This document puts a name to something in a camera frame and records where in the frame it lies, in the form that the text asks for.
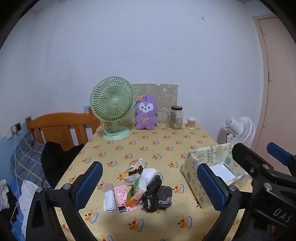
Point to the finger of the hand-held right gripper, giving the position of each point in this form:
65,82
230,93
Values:
254,160
279,153

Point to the white crumpled clothing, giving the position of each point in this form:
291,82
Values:
27,197

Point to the purple plush toy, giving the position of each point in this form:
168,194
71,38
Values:
146,115

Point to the black plastic bag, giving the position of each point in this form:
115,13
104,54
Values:
150,199

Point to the yellow cake printed tablecloth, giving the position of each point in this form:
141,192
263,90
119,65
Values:
157,143

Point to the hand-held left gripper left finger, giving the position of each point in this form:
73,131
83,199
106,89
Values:
92,183

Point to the yellow cartoon printed storage box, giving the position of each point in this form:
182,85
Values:
192,166

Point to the beige door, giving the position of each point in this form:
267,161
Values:
279,81

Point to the white standing fan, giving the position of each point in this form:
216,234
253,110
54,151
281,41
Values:
242,129

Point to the white plastic bag roll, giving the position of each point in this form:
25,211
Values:
109,197

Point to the printed cardboard board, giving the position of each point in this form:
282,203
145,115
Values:
166,92

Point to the green desk fan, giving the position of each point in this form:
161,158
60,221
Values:
111,102

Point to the wall socket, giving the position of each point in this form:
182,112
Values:
16,127

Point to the pink printed packet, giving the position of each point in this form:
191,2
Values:
120,193

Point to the grey socks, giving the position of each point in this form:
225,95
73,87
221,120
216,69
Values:
164,194

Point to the blue plaid pillow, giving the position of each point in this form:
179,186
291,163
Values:
27,157

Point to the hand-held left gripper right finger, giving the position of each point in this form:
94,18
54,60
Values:
211,187

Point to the colourful snack packet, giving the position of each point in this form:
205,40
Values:
133,168

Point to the black cloth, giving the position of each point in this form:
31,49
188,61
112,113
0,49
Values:
55,157

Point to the glass jar with dark lid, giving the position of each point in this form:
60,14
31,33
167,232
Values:
177,118

